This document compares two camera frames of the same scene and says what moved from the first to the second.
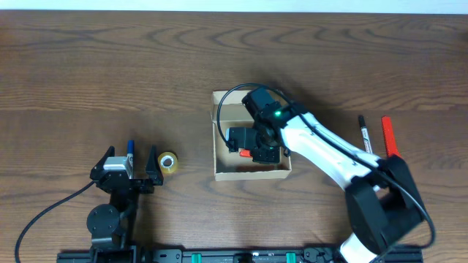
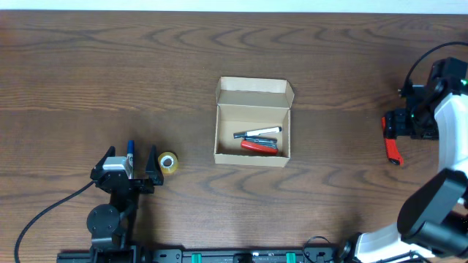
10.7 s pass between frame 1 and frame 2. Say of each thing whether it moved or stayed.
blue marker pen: stayed
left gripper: stayed
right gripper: moved
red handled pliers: moved
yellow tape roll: stayed
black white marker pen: moved
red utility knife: stayed
